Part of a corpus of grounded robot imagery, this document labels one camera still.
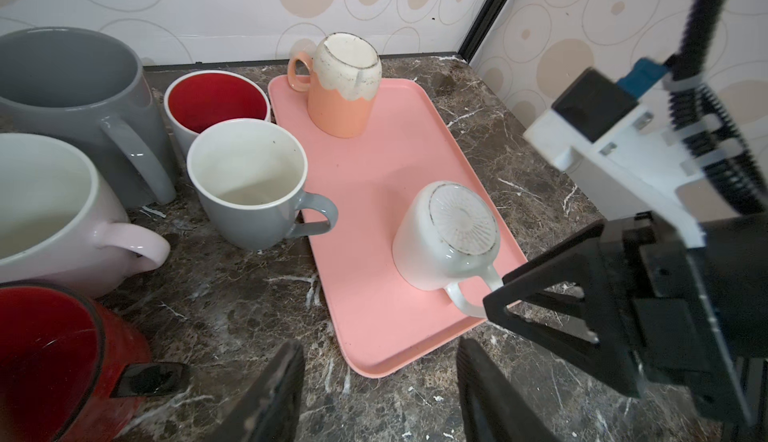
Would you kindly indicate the light grey ceramic mug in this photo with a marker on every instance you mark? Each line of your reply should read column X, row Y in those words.
column 250, row 178

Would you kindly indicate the white ceramic mug front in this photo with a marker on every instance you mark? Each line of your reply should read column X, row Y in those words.
column 199, row 100

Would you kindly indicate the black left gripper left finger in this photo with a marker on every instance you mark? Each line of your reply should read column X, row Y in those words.
column 270, row 409

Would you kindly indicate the dark grey ceramic mug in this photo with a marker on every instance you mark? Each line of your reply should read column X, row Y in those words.
column 89, row 90

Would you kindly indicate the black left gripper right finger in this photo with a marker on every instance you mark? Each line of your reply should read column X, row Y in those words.
column 492, row 410

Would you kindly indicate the pink plastic tray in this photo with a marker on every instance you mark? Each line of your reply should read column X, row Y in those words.
column 381, row 323

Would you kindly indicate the white ceramic mug back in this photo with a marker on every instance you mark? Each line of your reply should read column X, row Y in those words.
column 448, row 235

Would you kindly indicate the beige ceramic mug back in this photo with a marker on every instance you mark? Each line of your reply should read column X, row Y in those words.
column 341, row 80

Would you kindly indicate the pinkish white ceramic mug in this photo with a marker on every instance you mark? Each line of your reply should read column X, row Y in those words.
column 62, row 223

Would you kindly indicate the black corner frame post right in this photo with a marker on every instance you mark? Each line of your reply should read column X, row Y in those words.
column 488, row 13

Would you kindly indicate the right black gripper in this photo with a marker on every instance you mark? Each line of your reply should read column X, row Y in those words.
column 695, row 317

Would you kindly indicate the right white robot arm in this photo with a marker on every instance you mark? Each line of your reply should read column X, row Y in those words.
column 657, row 112

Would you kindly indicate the red ceramic mug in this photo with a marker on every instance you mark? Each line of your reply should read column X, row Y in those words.
column 72, row 370

